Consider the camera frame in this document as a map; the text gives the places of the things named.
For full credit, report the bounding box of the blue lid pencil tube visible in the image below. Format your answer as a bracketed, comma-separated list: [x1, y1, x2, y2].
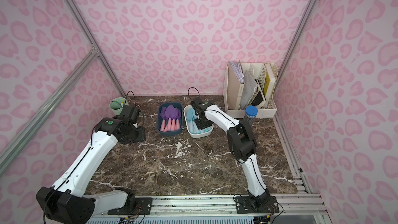
[243, 105, 258, 125]

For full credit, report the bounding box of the dark teal storage box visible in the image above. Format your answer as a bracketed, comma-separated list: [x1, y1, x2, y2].
[156, 102, 184, 136]

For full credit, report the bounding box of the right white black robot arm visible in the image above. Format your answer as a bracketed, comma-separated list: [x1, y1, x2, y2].
[191, 97, 279, 214]

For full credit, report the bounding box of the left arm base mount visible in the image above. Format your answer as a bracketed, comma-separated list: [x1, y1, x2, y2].
[107, 188, 153, 216]

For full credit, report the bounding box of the purple pointed shovel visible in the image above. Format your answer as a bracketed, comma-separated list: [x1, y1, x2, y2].
[165, 105, 176, 132]
[176, 108, 181, 130]

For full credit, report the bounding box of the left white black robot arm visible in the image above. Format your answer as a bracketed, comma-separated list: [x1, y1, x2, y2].
[36, 105, 145, 224]

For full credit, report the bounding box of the aluminium front rail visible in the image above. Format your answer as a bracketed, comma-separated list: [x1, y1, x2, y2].
[89, 194, 331, 224]

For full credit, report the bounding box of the purple square shovel pink handle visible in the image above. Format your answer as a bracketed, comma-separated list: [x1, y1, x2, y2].
[160, 107, 166, 132]

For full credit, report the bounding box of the green pen holder cup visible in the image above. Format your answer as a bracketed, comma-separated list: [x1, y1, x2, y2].
[109, 97, 129, 115]

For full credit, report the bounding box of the white desk file organizer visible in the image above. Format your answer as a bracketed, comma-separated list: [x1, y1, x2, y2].
[223, 61, 278, 118]

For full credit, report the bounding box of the blue pointed shovel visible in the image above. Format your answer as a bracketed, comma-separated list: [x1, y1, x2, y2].
[186, 108, 194, 134]

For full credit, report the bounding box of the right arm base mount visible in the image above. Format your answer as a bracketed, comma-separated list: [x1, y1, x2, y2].
[233, 192, 280, 215]

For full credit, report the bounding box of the white storage box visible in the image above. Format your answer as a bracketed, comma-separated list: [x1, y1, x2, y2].
[183, 105, 214, 139]

